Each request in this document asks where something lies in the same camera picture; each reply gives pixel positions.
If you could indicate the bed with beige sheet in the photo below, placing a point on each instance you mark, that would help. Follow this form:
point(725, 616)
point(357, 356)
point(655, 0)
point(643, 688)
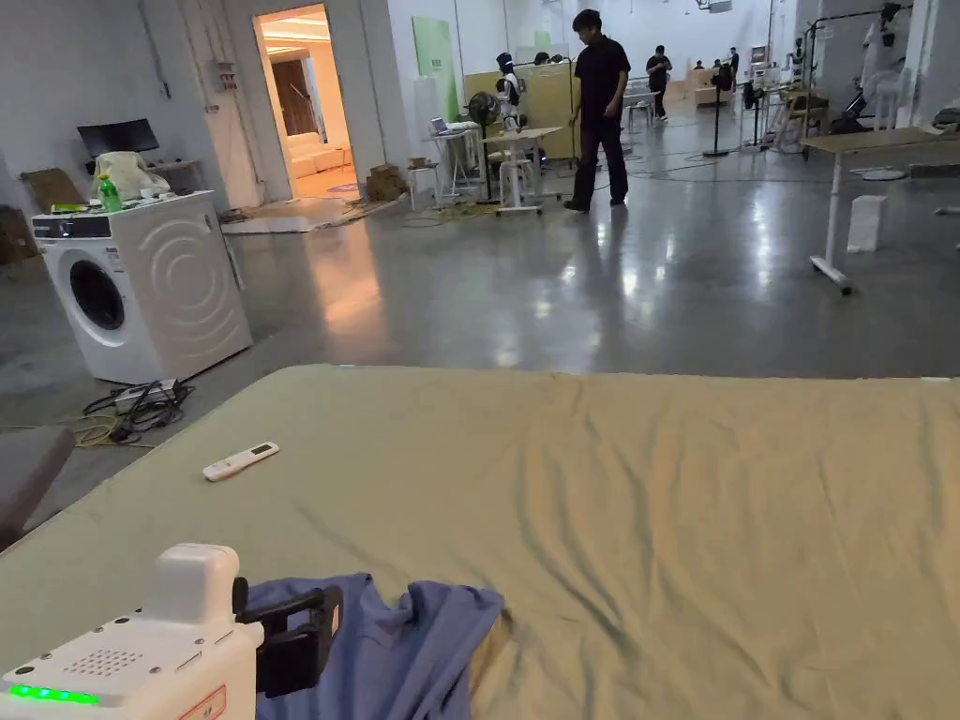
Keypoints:
point(637, 540)

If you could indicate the white washing machine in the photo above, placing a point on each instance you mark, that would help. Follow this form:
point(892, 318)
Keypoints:
point(172, 292)

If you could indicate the white remote control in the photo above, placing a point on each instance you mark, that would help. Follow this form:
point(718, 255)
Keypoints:
point(240, 461)

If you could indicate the black monitor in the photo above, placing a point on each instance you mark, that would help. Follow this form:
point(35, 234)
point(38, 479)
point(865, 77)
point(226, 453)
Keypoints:
point(118, 138)

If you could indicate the white box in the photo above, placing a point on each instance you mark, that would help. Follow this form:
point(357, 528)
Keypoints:
point(866, 223)

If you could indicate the stack of cardboard cartons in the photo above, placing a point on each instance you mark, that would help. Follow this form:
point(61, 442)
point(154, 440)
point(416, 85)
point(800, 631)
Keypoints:
point(386, 182)

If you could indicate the white robot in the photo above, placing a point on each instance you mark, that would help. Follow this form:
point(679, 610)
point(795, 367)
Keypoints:
point(510, 86)

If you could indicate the black standing fan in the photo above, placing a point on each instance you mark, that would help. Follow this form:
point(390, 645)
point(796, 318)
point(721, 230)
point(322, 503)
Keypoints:
point(721, 79)
point(484, 109)

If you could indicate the blue shirt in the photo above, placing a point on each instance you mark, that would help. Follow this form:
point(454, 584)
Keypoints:
point(397, 660)

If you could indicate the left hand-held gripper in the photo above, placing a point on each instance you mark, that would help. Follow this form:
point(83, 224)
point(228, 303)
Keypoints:
point(150, 660)

